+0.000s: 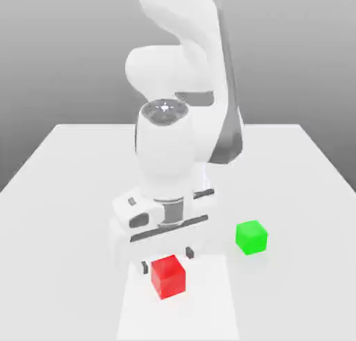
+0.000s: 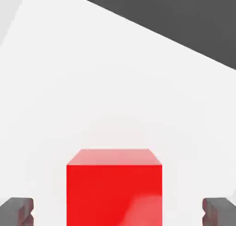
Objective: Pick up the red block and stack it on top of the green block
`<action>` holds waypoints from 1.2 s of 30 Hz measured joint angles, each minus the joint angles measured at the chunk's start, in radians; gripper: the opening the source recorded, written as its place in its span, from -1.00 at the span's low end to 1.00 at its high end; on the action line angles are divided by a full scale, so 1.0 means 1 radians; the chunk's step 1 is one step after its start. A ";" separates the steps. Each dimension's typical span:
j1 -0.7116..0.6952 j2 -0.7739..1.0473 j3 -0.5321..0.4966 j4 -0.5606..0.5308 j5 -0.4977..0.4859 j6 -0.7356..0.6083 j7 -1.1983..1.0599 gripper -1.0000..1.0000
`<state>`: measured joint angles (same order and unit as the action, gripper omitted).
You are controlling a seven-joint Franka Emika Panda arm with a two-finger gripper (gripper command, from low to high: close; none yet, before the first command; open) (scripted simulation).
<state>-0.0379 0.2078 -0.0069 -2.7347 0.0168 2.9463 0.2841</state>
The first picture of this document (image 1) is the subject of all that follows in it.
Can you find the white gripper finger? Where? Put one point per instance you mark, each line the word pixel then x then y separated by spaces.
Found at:
pixel 144 267
pixel 189 252

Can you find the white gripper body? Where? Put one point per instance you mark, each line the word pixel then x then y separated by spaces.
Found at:
pixel 167 242

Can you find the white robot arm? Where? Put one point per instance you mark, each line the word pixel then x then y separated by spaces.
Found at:
pixel 167 151

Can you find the small green cube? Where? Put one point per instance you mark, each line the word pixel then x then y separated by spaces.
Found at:
pixel 251 238

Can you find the small red cube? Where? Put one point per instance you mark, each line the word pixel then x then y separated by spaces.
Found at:
pixel 168 277

